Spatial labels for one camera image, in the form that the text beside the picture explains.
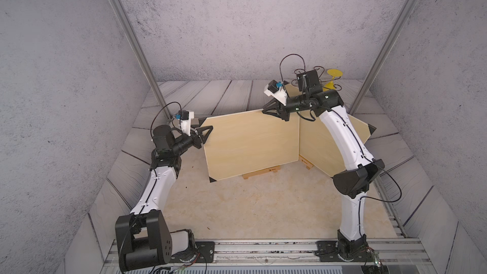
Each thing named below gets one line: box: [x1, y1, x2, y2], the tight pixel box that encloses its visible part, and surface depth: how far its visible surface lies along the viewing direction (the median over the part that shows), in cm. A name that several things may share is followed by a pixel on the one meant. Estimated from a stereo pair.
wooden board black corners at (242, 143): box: [198, 109, 300, 183], surface depth 79 cm
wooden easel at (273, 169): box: [242, 164, 281, 180], surface depth 93 cm
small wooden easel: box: [298, 154, 315, 170], surface depth 96 cm
